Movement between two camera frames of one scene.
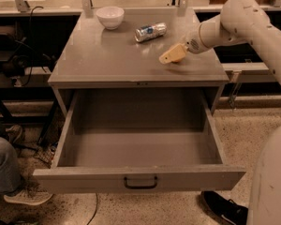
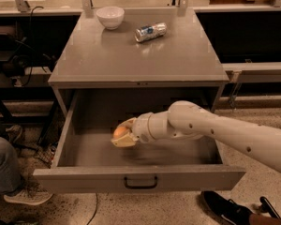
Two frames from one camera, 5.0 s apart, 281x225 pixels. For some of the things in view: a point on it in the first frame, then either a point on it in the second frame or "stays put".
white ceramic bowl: x=110 y=17 stays put
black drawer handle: x=139 y=187 stays put
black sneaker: x=224 y=208 stays put
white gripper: x=193 y=43 to x=141 y=127
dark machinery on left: x=10 y=53 stays put
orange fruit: x=177 y=59 to x=120 y=131
